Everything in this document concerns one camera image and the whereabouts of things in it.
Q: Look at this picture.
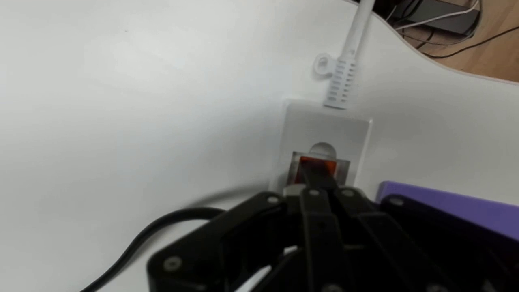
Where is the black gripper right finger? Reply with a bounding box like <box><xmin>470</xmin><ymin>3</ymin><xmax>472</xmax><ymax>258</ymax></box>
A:
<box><xmin>319</xmin><ymin>167</ymin><xmax>519</xmax><ymax>292</ymax></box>

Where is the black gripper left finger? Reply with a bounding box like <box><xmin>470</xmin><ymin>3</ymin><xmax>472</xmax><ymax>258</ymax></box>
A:
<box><xmin>146</xmin><ymin>167</ymin><xmax>321</xmax><ymax>292</ymax></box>

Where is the white power strip orange switch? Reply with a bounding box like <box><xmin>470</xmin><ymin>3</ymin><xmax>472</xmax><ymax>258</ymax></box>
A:
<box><xmin>272</xmin><ymin>97</ymin><xmax>374</xmax><ymax>199</ymax></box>

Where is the purple mat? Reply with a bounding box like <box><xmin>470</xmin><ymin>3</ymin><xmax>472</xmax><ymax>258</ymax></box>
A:
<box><xmin>374</xmin><ymin>180</ymin><xmax>519</xmax><ymax>243</ymax></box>

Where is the white power strip cord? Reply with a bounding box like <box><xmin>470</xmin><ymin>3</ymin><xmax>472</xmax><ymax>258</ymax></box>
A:
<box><xmin>310</xmin><ymin>0</ymin><xmax>378</xmax><ymax>112</ymax></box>

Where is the thin black floor cable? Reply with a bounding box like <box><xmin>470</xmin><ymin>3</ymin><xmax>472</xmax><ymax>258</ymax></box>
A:
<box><xmin>415</xmin><ymin>23</ymin><xmax>519</xmax><ymax>60</ymax></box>

